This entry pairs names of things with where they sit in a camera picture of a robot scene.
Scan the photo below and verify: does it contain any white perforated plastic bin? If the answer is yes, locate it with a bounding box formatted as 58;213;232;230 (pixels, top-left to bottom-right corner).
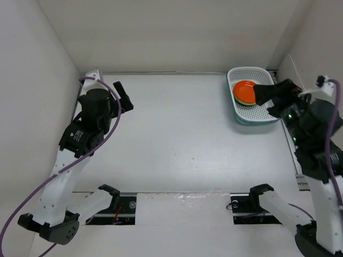
226;66;278;126

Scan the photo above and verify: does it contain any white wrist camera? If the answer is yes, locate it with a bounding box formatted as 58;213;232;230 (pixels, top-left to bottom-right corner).
299;75;335;97
85;69;102;79

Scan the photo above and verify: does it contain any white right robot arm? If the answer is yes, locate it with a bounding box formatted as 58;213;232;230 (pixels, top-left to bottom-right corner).
248;75;342;256

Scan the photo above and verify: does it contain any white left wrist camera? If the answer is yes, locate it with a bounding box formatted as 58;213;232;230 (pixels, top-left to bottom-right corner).
85;69;102;79

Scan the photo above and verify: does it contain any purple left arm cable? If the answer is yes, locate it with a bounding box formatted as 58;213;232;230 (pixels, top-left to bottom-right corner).
0;77;123;257

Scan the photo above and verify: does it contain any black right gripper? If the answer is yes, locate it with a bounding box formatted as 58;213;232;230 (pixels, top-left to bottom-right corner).
253;77;312;144

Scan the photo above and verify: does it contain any orange plate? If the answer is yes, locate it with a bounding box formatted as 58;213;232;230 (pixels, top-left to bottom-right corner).
233;80;256;105
234;94;256;106

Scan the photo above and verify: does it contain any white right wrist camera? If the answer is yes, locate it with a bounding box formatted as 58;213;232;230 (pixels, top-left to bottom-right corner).
299;75;335;97

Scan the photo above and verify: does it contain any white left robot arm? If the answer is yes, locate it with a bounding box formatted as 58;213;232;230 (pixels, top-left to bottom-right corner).
18;81;133;245

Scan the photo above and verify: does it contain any black metal base rail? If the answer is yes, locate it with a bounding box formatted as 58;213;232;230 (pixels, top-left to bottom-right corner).
86;192;279;226

